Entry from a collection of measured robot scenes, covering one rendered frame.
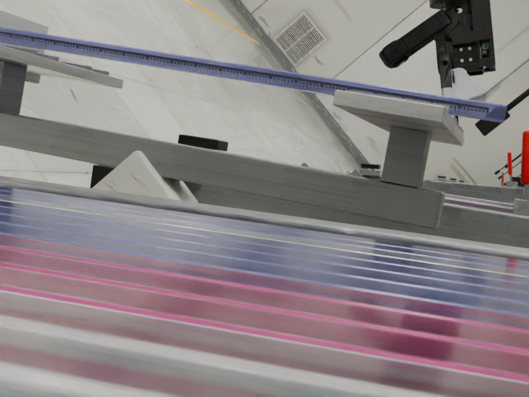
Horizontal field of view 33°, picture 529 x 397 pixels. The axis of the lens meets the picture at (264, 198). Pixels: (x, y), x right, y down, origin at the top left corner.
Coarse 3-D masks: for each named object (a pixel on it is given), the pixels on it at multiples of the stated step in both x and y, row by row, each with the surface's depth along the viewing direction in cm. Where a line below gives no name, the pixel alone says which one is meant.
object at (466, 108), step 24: (48, 48) 67; (72, 48) 67; (96, 48) 66; (120, 48) 66; (192, 72) 65; (216, 72) 64; (240, 72) 63; (264, 72) 63; (288, 72) 63; (408, 96) 60; (432, 96) 60; (504, 120) 59
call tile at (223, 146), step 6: (180, 138) 104; (186, 138) 104; (192, 138) 104; (198, 138) 104; (204, 138) 103; (186, 144) 104; (192, 144) 104; (198, 144) 104; (204, 144) 103; (210, 144) 103; (216, 144) 103; (222, 144) 105; (222, 150) 105
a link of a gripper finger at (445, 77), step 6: (438, 48) 126; (444, 48) 126; (438, 54) 125; (444, 54) 125; (444, 60) 124; (450, 60) 126; (444, 66) 124; (450, 66) 125; (444, 72) 124; (450, 72) 124; (444, 78) 124; (450, 78) 124; (444, 84) 123; (450, 84) 123
